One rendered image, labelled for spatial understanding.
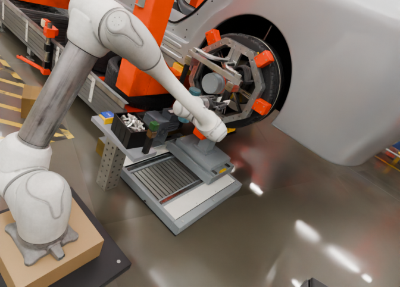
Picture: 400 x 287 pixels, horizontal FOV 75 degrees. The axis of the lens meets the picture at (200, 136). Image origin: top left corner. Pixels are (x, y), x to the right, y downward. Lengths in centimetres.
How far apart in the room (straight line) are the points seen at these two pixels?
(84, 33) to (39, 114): 30
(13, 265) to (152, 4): 142
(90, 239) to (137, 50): 73
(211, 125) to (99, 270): 74
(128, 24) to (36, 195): 56
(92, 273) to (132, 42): 86
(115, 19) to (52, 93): 33
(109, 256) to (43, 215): 40
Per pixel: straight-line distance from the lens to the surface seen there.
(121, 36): 79
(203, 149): 218
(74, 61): 95
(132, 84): 188
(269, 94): 177
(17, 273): 111
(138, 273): 159
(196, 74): 197
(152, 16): 176
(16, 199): 99
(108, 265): 123
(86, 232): 117
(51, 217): 97
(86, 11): 92
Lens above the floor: 135
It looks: 28 degrees down
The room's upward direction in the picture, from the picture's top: 25 degrees clockwise
